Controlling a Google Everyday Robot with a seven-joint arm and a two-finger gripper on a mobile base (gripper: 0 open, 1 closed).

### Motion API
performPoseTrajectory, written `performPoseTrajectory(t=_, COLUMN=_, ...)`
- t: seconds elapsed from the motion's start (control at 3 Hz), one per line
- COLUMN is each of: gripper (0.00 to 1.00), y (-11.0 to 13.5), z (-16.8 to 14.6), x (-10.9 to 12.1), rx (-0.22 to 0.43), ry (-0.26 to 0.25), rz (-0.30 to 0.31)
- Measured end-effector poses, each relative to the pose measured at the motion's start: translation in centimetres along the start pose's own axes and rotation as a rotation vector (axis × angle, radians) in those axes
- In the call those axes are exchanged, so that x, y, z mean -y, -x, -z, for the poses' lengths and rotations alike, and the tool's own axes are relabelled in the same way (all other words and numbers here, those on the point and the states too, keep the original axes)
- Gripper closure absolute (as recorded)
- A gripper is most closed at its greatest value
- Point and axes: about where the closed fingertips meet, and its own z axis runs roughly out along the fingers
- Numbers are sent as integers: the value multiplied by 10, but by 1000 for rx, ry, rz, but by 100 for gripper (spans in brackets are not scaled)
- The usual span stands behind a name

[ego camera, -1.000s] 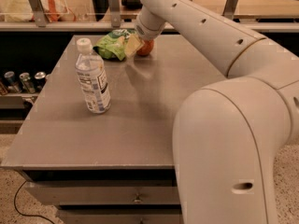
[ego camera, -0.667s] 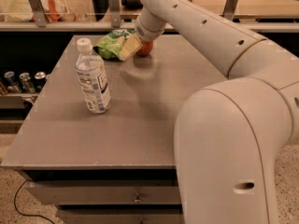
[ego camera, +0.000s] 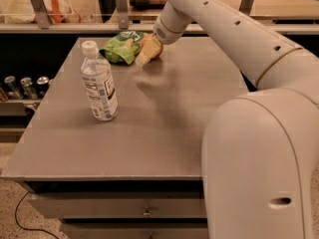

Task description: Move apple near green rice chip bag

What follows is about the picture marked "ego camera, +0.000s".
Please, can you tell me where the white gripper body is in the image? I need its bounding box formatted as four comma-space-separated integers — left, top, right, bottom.
154, 16, 183, 45

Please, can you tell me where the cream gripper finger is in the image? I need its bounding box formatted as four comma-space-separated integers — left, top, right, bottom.
140, 34, 154, 49
136, 36, 162, 67

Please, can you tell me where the red apple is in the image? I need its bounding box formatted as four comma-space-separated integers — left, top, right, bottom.
141, 35, 163, 59

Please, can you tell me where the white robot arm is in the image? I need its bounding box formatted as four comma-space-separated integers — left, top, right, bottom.
154, 0, 319, 239

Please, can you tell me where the green rice chip bag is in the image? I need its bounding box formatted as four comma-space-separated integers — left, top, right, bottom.
100, 31, 149, 65

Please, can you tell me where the white orange plastic bag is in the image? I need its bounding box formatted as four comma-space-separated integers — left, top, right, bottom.
0, 0, 80, 24

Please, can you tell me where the clear plastic water bottle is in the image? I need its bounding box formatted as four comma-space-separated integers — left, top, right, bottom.
80, 40, 118, 121

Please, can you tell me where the right metal can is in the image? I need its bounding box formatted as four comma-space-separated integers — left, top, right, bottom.
37, 76, 49, 97

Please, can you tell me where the grey drawer cabinet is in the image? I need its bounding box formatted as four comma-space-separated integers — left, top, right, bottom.
3, 37, 247, 226

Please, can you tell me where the middle metal can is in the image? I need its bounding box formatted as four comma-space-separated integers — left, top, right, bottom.
20, 77, 38, 100

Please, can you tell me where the upper drawer with knob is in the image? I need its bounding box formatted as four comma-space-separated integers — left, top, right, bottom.
27, 192, 206, 219

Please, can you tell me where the drawer with knob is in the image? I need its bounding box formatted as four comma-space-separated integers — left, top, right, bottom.
27, 192, 206, 219
61, 222, 209, 239

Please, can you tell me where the lower drawer with knob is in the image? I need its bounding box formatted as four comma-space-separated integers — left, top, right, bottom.
61, 222, 209, 239

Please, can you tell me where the middle metal bracket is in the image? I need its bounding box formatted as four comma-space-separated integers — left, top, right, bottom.
116, 0, 129, 30

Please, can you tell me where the left metal bracket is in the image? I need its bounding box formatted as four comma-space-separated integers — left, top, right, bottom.
30, 0, 52, 29

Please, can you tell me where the black floor cable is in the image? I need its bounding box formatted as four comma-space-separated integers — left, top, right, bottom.
14, 191, 60, 239

